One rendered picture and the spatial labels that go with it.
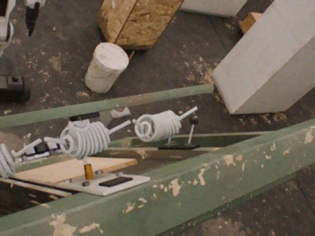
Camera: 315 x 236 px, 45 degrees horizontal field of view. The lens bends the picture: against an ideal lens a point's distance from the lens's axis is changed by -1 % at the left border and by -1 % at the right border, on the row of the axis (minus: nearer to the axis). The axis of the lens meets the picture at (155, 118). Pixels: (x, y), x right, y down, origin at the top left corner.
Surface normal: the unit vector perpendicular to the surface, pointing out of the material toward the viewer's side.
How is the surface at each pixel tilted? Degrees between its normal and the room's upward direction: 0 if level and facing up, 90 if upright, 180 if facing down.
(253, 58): 90
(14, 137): 0
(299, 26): 90
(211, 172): 30
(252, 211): 0
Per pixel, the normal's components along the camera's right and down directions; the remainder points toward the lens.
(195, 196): 0.61, -0.06
